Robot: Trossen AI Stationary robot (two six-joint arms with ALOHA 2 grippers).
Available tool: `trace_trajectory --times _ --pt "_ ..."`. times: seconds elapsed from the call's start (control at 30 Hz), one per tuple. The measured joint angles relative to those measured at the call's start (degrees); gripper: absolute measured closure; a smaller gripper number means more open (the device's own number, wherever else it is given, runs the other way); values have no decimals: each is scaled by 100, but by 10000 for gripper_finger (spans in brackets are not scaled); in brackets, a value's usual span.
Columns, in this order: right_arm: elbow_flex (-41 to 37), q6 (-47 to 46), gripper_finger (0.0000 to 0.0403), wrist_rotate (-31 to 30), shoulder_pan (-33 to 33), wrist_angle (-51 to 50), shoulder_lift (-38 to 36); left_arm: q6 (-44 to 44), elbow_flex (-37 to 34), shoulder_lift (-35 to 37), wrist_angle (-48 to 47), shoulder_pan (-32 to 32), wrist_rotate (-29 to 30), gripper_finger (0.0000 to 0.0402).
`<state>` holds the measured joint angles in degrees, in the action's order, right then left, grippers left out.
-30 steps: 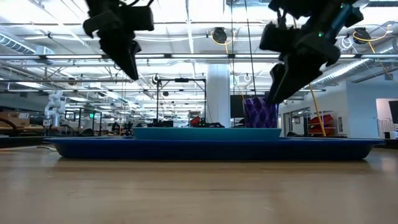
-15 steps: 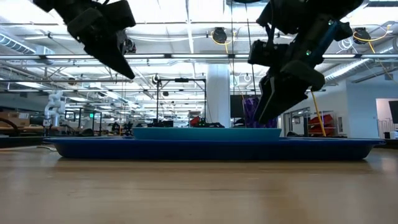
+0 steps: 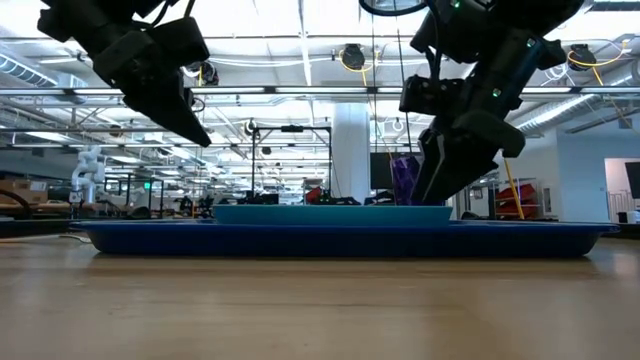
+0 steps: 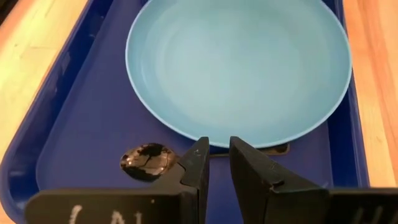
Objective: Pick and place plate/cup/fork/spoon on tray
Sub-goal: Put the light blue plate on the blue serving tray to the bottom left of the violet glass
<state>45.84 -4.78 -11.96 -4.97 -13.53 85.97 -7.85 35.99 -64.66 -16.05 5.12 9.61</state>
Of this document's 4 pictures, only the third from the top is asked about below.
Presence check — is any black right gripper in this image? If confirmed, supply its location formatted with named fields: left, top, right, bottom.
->
left=410, top=29, right=551, bottom=205

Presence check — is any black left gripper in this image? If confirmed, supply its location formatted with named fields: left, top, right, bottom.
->
left=91, top=28, right=213, bottom=149

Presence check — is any purple faceted cup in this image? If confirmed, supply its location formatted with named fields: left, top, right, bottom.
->
left=389, top=154, right=422, bottom=207

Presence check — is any light blue round plate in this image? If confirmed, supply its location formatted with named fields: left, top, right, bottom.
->
left=211, top=203, right=454, bottom=227

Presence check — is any blue plastic tray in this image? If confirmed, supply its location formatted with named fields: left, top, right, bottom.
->
left=68, top=218, right=622, bottom=260

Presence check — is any black monitor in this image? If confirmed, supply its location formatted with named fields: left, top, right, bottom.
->
left=369, top=152, right=396, bottom=190

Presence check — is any red bin rack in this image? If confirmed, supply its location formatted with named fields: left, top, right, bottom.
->
left=494, top=182, right=542, bottom=220

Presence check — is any white round pillar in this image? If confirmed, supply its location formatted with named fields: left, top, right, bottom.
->
left=331, top=102, right=373, bottom=205

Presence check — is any cardboard box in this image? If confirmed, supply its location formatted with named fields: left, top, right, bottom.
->
left=0, top=178, right=50, bottom=205

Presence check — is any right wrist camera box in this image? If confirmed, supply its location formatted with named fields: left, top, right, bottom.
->
left=398, top=73, right=467, bottom=117

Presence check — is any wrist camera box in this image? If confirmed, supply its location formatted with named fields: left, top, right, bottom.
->
left=148, top=16, right=212, bottom=67
left=398, top=73, right=467, bottom=117

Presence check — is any yellow cable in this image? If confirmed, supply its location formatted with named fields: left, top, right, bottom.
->
left=501, top=158, right=527, bottom=221

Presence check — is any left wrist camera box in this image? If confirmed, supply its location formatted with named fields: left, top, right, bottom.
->
left=148, top=16, right=212, bottom=67

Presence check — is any black gantry frame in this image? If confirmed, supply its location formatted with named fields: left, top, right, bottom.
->
left=251, top=124, right=334, bottom=201

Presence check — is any black ceiling cable reel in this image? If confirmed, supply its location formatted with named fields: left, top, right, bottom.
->
left=341, top=43, right=367, bottom=72
left=568, top=43, right=599, bottom=71

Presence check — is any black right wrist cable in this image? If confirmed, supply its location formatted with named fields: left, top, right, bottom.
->
left=357, top=0, right=430, bottom=18

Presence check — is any black aluminium table frame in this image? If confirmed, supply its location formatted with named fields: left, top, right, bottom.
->
left=0, top=188, right=640, bottom=240

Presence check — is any black wall screen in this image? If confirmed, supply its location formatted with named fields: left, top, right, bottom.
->
left=623, top=160, right=640, bottom=200

